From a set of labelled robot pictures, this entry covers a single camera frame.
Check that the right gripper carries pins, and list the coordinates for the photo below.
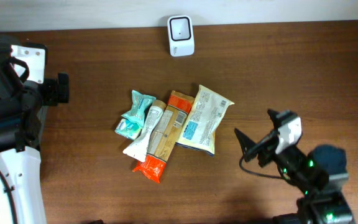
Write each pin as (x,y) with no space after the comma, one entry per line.
(248,147)

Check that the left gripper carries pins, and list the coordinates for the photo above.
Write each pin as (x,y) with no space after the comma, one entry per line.
(56,94)

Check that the yellow white snack bag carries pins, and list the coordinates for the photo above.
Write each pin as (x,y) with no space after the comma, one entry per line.
(206,114)

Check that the red spaghetti packet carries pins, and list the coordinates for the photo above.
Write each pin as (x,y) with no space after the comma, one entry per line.
(165,135)

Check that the teal wet wipes pack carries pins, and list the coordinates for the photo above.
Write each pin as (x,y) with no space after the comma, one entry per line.
(140,103)

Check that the white tube with beige cap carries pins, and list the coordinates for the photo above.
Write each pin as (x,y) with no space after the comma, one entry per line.
(138,148)

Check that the small teal tissue pack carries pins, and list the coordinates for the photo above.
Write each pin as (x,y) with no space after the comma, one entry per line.
(128,129)

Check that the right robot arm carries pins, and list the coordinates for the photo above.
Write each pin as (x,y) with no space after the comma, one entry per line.
(319,175)

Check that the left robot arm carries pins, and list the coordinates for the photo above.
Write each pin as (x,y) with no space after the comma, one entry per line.
(21,198)

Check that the white barcode scanner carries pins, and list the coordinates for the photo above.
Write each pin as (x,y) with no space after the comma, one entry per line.
(180,36)

